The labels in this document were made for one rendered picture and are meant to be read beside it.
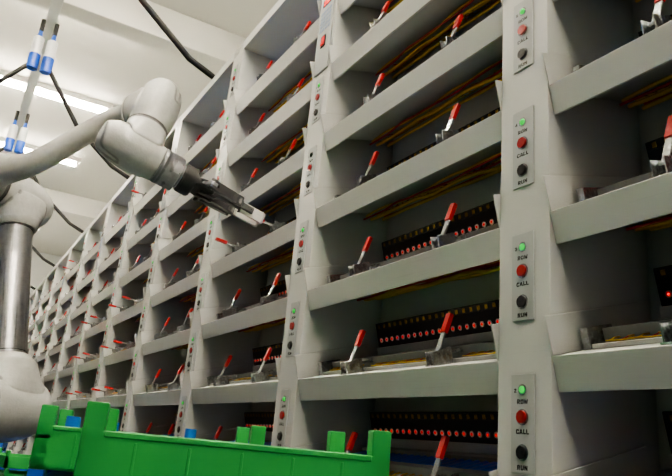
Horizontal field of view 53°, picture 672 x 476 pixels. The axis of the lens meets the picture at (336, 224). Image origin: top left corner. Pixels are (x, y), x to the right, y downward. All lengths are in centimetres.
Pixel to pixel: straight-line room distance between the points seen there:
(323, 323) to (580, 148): 72
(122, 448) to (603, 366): 53
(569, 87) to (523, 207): 18
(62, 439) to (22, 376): 92
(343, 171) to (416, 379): 66
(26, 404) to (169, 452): 123
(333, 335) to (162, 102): 71
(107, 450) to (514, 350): 53
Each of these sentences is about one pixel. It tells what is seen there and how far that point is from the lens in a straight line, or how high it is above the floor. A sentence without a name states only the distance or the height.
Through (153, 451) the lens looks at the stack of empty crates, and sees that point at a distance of 69.
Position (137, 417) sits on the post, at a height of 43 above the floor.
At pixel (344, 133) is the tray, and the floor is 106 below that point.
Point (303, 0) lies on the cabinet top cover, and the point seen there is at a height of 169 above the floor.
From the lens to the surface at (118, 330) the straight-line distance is 351.
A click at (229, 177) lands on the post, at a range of 227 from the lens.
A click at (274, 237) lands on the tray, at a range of 174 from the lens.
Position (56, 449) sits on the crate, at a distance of 99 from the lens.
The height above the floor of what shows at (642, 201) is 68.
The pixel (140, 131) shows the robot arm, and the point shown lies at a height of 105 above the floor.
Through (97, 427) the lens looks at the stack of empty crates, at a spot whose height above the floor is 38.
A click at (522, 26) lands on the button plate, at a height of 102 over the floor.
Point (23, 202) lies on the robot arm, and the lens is 210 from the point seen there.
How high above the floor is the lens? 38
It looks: 19 degrees up
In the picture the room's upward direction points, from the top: 5 degrees clockwise
